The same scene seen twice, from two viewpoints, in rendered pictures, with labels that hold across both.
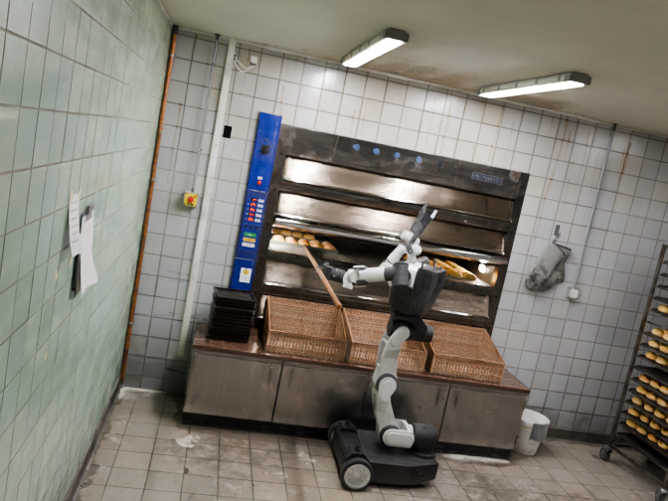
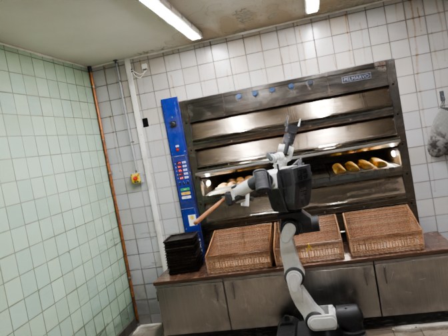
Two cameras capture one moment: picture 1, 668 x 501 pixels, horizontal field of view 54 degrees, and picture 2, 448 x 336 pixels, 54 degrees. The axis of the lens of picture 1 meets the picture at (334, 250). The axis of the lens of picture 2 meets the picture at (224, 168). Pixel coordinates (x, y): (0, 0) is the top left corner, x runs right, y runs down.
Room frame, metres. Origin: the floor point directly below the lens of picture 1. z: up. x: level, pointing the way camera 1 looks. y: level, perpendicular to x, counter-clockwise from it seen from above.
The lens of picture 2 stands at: (0.94, -1.35, 1.63)
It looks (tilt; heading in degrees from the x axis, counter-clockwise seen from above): 3 degrees down; 23
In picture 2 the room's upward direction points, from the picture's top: 10 degrees counter-clockwise
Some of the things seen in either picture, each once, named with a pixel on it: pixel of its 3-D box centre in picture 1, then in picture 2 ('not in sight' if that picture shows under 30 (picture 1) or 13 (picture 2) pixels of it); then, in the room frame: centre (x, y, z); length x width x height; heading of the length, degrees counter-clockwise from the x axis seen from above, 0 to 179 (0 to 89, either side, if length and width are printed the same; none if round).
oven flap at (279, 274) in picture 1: (380, 289); (301, 199); (4.88, -0.41, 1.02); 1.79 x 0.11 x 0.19; 101
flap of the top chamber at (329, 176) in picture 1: (401, 189); (286, 114); (4.88, -0.41, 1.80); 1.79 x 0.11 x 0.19; 101
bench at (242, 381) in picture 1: (354, 392); (301, 289); (4.58, -0.35, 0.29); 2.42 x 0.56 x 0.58; 101
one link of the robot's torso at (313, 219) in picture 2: (411, 326); (299, 221); (4.02, -0.57, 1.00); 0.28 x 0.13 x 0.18; 100
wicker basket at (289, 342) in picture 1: (304, 327); (241, 247); (4.51, 0.10, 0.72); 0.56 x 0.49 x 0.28; 101
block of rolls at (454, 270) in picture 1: (438, 266); (358, 165); (5.43, -0.89, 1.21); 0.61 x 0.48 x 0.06; 11
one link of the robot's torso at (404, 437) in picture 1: (395, 432); (322, 317); (4.03, -0.62, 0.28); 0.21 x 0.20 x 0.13; 100
